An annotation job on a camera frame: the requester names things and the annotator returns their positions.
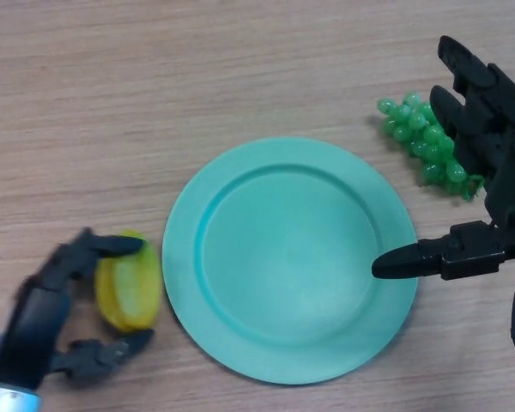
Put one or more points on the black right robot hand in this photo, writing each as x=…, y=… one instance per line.
x=498, y=129

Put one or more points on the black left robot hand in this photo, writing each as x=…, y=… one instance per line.
x=34, y=317

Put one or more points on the yellow starfruit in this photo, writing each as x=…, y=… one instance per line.
x=133, y=292

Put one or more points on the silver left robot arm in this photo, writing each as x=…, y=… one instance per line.
x=8, y=399

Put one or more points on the green round plate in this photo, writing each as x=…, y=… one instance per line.
x=283, y=266

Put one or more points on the green grape bunch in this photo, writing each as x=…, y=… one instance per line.
x=416, y=129

